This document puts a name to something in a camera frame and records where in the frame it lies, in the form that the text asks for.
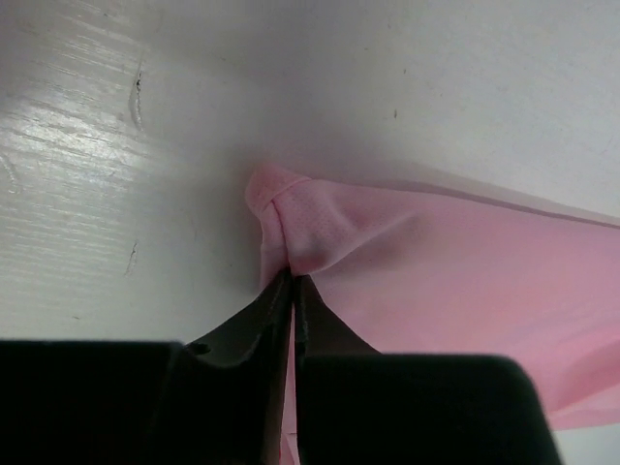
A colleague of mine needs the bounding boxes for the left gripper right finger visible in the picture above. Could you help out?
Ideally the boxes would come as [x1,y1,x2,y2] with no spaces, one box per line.
[294,275,378,357]

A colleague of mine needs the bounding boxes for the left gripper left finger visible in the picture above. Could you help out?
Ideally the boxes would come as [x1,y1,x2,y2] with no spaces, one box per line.
[187,268,294,464]

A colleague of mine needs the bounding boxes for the pink t-shirt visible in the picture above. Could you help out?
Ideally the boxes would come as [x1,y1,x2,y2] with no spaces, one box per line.
[244,164,620,465]

